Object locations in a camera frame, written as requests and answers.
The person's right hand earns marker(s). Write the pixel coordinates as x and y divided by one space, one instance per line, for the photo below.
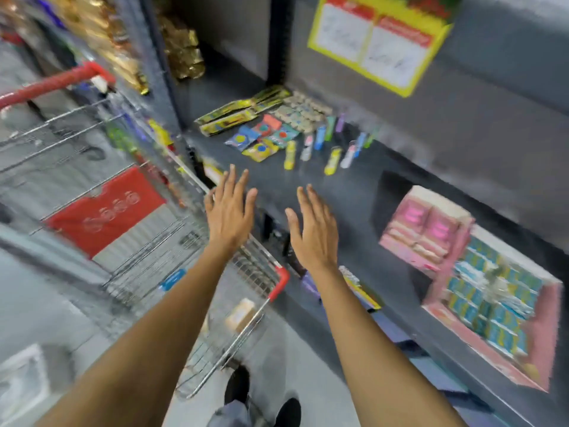
315 240

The person's left hand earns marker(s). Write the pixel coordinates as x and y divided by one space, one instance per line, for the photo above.
229 217

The person's left thumb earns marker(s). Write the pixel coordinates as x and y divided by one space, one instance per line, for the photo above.
251 202

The person's right middle finger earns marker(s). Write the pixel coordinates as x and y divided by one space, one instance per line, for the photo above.
314 200

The person's right thumb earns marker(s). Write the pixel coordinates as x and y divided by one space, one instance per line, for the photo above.
292 225

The person's left little finger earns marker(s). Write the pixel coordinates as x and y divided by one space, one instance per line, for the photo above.
209 202

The person's left middle finger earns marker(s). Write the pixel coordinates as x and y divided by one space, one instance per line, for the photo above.
231 182

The person's right forearm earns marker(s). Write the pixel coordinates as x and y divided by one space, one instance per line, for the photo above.
378 351

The person's left forearm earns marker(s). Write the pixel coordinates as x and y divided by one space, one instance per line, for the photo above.
146 342

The yellow shelf price label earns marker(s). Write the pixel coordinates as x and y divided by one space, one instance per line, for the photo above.
212 171

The dark grey shelf unit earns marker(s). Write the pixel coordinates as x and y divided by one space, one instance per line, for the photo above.
355 204

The yellow round-print packet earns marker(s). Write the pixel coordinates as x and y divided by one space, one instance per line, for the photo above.
260 150

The blue round-print packet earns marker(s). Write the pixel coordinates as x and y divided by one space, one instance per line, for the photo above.
242 138

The long yellow green packet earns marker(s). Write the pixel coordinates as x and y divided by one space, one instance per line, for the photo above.
271 96
224 110
227 123

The row of small colourful tubes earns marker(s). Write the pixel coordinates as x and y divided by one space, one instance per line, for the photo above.
331 142

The red round-print packet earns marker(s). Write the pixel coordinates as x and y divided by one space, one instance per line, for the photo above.
267 124

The teal round-print packet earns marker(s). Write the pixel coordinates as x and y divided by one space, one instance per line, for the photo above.
284 134

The blue cart tag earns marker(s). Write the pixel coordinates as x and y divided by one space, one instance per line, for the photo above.
173 280

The group of small beige packets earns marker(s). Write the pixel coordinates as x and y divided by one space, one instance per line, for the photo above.
302 111

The yellow purple packets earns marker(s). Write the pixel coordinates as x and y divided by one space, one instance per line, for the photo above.
360 291

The beige box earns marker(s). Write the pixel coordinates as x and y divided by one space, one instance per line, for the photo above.
240 314

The red cart seat flap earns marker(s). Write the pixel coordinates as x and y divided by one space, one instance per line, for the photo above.
104 213

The pink display box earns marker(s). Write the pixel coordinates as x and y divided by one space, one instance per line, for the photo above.
422 231

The pile of gold packets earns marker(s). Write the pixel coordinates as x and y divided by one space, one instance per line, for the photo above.
182 48

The person's black left shoe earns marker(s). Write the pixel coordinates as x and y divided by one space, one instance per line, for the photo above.
237 385

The person's black shoe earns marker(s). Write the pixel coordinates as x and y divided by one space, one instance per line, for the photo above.
289 412
237 385

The yellow promo sign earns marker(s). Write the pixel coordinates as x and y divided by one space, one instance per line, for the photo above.
378 39

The row of gold snack packets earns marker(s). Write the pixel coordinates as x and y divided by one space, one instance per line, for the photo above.
106 44

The person's black right shoe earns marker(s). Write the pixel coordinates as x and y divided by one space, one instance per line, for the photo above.
289 412

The person's grey trousers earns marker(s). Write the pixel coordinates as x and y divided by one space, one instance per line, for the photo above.
231 417

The stack of blue green packets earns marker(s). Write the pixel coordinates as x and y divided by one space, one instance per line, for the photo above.
493 297

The white floor object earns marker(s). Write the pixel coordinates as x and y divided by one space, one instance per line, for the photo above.
22 382

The large pink display tray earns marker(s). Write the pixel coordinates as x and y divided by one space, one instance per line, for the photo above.
542 342

